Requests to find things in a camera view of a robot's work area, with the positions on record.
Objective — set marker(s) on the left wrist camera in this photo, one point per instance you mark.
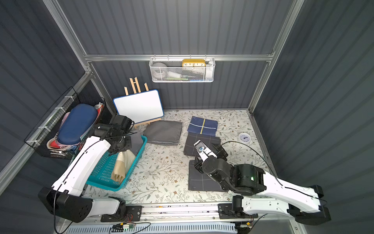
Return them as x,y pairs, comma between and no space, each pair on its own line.
122,123

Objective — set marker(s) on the blue framed whiteboard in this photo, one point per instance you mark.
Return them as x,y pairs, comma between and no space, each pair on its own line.
140,107

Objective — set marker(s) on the teal plastic basket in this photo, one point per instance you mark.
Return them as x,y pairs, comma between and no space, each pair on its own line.
102,173

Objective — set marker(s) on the navy blue oval cushion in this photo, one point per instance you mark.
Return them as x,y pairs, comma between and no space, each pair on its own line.
79,120

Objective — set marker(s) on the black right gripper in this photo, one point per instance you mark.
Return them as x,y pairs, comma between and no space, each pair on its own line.
215,150

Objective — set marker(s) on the dark grid pillowcase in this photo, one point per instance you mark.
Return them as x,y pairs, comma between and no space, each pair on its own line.
201,182
192,138

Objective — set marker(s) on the small white round clock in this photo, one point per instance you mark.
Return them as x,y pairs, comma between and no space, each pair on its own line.
244,138

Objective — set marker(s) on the black wire side basket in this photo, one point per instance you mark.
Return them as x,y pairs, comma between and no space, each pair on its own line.
48,128

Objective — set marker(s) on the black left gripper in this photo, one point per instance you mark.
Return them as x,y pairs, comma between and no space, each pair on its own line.
122,145

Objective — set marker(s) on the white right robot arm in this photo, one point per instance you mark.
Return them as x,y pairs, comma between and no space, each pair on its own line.
259,192

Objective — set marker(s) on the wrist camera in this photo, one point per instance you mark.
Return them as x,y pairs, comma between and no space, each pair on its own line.
122,123
203,151

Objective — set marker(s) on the beige and grey pillowcase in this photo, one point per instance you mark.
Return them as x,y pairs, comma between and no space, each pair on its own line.
125,159

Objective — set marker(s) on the white wire wall basket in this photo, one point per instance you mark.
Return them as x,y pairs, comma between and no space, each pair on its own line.
177,73

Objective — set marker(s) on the metal base rail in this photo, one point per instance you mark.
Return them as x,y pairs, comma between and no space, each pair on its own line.
187,212

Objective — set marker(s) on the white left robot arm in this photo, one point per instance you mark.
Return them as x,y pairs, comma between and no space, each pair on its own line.
64,198

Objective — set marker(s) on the tape roll in wall basket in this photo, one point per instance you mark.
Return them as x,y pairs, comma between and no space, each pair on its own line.
159,70

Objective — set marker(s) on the yellow clock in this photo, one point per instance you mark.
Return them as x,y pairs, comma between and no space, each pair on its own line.
193,62

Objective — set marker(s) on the navy folded pillowcase yellow stripe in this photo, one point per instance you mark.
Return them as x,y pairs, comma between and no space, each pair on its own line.
203,126

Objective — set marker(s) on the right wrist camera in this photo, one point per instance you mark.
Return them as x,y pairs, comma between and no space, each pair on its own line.
203,151

